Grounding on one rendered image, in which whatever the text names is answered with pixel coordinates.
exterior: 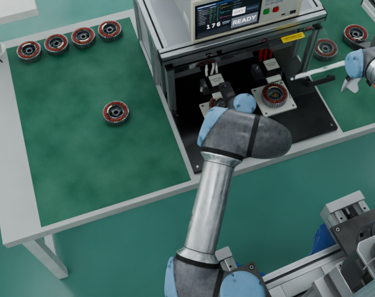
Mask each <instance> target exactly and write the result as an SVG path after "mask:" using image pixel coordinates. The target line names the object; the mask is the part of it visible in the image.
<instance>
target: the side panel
mask: <svg viewBox="0 0 375 297"><path fill-rule="evenodd" d="M132 2H133V6H134V14H135V21H136V26H137V33H138V40H139V42H140V46H141V48H142V51H143V53H144V56H145V59H146V61H147V64H148V67H149V69H150V72H151V75H152V77H153V80H154V82H155V85H157V84H158V83H157V74H156V68H155V58H154V49H153V44H152V41H151V38H150V36H149V33H148V31H147V28H146V26H145V24H144V21H143V18H142V16H141V13H140V10H139V8H138V5H137V3H136V1H135V0H132Z"/></svg>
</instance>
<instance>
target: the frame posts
mask: <svg viewBox="0 0 375 297"><path fill-rule="evenodd" d="M158 63H159V70H160V81H161V90H162V93H163V94H165V92H167V100H168V108H169V109H170V112H172V111H173V110H174V111H176V110H177V105H176V95H175V77H174V67H173V65H172V63H171V64H167V65H163V66H161V64H160V61H159V60H158Z"/></svg>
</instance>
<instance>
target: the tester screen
mask: <svg viewBox="0 0 375 297"><path fill-rule="evenodd" d="M260 1H261V0H225V1H221V2H217V3H214V4H209V5H205V6H201V7H198V8H197V38H200V37H204V36H207V35H211V34H215V33H218V32H223V31H226V30H229V29H233V28H231V19H232V18H236V17H240V16H243V15H247V14H252V13H254V12H259V8H260ZM258 3H259V7H258V9H256V10H254V11H250V12H246V13H243V14H238V15H234V16H232V15H233V10H234V9H238V8H242V7H245V6H250V5H254V4H258ZM220 21H221V26H219V27H215V28H211V29H207V30H205V26H206V25H209V24H213V23H216V22H220ZM256 22H257V21H256ZM253 23H255V22H252V23H249V24H253ZM227 25H228V28H227V29H223V30H220V31H216V32H212V33H209V34H205V35H201V36H198V33H201V32H205V31H209V30H212V29H216V28H220V27H224V26H227ZM245 25H248V24H245ZM245 25H241V26H245ZM241 26H238V27H241ZM238 27H234V28H238Z"/></svg>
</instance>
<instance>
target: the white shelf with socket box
mask: <svg viewBox="0 0 375 297"><path fill-rule="evenodd" d="M37 15H39V12H38V8H37V5H36V0H0V25H2V24H6V23H9V22H14V21H18V20H21V19H25V18H30V17H34V16H37ZM5 52H6V46H5V45H4V44H3V43H1V42H0V57H1V56H3V55H4V53H5ZM0 62H2V61H1V60H0Z"/></svg>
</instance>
